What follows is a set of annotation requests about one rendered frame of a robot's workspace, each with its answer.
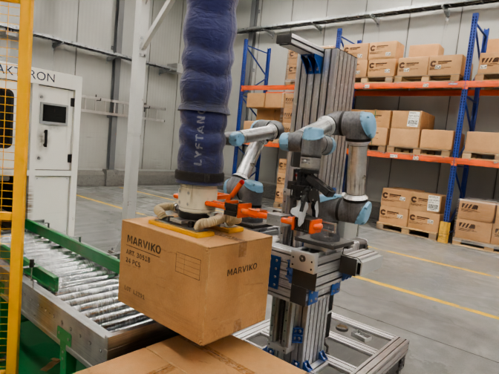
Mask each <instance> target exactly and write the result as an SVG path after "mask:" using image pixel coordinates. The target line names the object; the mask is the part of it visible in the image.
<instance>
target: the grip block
mask: <svg viewBox="0 0 499 374"><path fill-rule="evenodd" d="M248 208H252V204H251V203H245V202H241V201H239V203H238V200H230V201H225V203H224V215H229V216H233V217H237V218H242V217H248V215H247V214H242V213H241V209H248Z"/></svg>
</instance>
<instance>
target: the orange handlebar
mask: <svg viewBox="0 0 499 374"><path fill-rule="evenodd" d="M228 196H229V194H225V193H221V192H218V197H217V200H223V199H226V198H228ZM173 197H174V198H176V199H178V193H176V194H173ZM215 202H216V203H215ZM222 203H224V202H220V201H216V200H213V202H212V201H208V200H207V201H206V202H205V205H206V206H211V207H215V208H219V209H224V204H222ZM241 213H242V214H247V215H248V217H254V218H264V219H267V213H270V212H268V211H267V210H264V209H251V208H248V209H241ZM292 219H293V217H288V218H286V217H283V218H281V222H282V223H286V224H290V225H292ZM322 228H323V225H322V224H321V223H319V224H314V226H313V229H314V230H320V229H322Z"/></svg>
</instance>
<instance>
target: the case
mask: <svg viewBox="0 0 499 374"><path fill-rule="evenodd" d="M152 219H159V218H158V216H156V217H140V218H131V219H123V222H122V236H121V249H120V275H119V288H118V301H120V302H122V303H124V304H125V305H127V306H130V307H131V308H133V309H135V310H137V311H138V312H140V313H142V314H144V315H146V316H148V317H149V318H151V319H153V320H155V321H156V322H158V323H160V324H162V325H164V326H165V327H168V328H169V329H171V330H173V331H175V332H177V333H179V334H180V335H182V336H184V337H186V338H188V339H189V340H191V341H194V342H195V343H196V344H199V345H201V346H204V345H207V344H210V343H212V342H213V341H217V340H218V339H221V338H223V337H226V336H228V335H231V334H232V333H235V332H237V331H240V330H242V329H245V328H247V327H250V326H252V325H254V324H256V323H259V322H261V321H264V320H265V315H266V307H267V291H268V283H269V275H270V259H271V251H272V243H273V236H271V235H268V234H262V233H260V232H254V231H251V230H248V229H244V230H243V231H242V232H236V233H230V234H228V233H226V232H221V231H218V230H214V229H210V228H205V229H208V230H210V231H212V232H214V233H215V235H214V236H211V237H202V238H195V237H191V236H188V235H185V234H181V233H179V232H174V231H172V230H169V229H165V228H162V227H159V226H155V225H152V224H150V223H149V220H152Z"/></svg>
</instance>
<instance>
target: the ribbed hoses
mask: <svg viewBox="0 0 499 374"><path fill-rule="evenodd" d="M174 205H175V203H160V204H158V205H156V206H155V207H154V213H155V214H156V215H157V216H158V218H160V220H162V219H166V218H167V217H168V216H167V214H166V212H165V211H169V210H170V211H174V210H175V209H174ZM241 221H242V218H237V217H233V216H229V215H224V214H221V213H220V214H217V215H215V216H213V217H209V218H204V219H200V220H198V221H197V222H196V224H195V226H194V229H195V230H198V231H200V230H203V229H204V228H207V227H208V228H209V227H212V226H216V225H219V224H222V223H226V224H227V225H228V226H234V225H235V224H239V223H240V222H241Z"/></svg>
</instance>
